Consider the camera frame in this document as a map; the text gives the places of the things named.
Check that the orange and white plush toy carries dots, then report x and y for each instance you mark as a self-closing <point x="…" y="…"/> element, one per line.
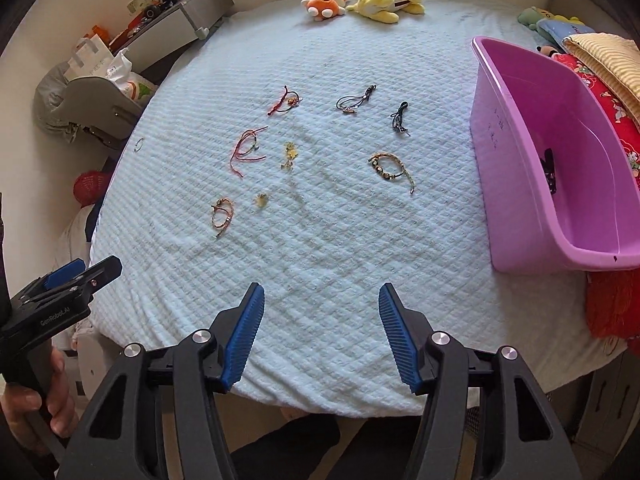
<point x="322" y="7"/>

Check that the cardboard box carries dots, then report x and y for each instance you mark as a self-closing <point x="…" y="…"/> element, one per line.
<point x="600" y="400"/>

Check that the grey chair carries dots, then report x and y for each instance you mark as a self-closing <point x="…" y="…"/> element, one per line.
<point x="80" y="100"/>

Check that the red printed quilt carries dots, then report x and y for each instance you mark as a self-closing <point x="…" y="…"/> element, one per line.
<point x="615" y="305"/>

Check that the orange plastic item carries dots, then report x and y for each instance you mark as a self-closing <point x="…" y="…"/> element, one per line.
<point x="100" y="33"/>

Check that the light blue quilted blanket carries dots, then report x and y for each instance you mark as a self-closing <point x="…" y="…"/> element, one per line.
<point x="320" y="240"/>

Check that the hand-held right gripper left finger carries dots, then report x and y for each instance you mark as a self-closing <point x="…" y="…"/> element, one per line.
<point x="245" y="340"/>

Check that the yellow striped blanket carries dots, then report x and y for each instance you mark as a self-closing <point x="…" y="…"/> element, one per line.
<point x="610" y="55"/>

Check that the purple plastic basin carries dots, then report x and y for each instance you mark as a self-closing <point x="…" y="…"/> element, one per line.
<point x="525" y="200"/>

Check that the yellow plush toy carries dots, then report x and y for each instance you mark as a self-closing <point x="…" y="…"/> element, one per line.
<point x="380" y="5"/>

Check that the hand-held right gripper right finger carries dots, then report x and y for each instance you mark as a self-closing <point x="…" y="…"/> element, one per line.
<point x="399" y="340"/>

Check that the green plush toy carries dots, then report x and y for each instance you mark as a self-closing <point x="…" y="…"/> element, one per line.
<point x="532" y="16"/>

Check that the red basket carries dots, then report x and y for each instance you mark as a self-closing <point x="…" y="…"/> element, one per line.
<point x="92" y="187"/>

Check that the blue plush toy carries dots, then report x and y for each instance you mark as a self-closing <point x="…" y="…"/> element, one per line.
<point x="557" y="29"/>

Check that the grey drawer unit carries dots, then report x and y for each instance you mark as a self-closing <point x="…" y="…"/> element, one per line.
<point x="165" y="35"/>

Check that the person's left hand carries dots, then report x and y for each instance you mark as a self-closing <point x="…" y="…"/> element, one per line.
<point x="62" y="400"/>

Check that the small yellow earring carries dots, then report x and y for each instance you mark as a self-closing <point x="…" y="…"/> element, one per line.
<point x="261" y="200"/>

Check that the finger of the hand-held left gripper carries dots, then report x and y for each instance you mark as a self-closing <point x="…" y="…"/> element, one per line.
<point x="102" y="270"/>
<point x="65" y="272"/>

